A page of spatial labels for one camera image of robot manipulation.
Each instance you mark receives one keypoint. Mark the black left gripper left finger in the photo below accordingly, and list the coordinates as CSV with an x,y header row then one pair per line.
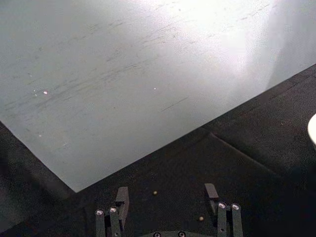
x,y
114,219

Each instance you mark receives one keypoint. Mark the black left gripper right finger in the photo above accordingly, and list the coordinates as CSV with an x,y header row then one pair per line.
x,y
227,219

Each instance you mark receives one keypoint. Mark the black table cloth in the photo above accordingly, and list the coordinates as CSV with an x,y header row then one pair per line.
x,y
222,158

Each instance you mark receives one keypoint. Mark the roll of white tape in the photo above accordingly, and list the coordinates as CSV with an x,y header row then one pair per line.
x,y
312,129

